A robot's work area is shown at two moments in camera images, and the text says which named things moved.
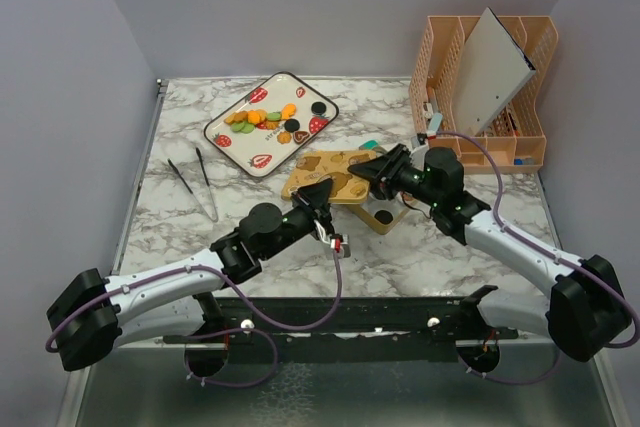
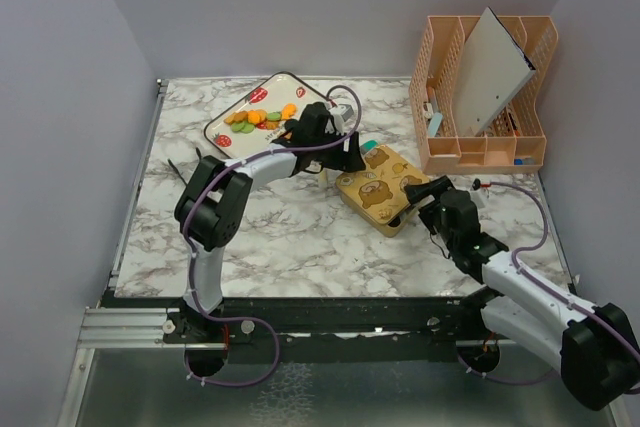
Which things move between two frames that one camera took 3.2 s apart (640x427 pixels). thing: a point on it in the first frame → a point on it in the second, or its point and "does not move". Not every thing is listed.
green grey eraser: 369,144 does not move
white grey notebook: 492,68 does not move
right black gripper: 385,169 → 420,191
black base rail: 348,329 does not move
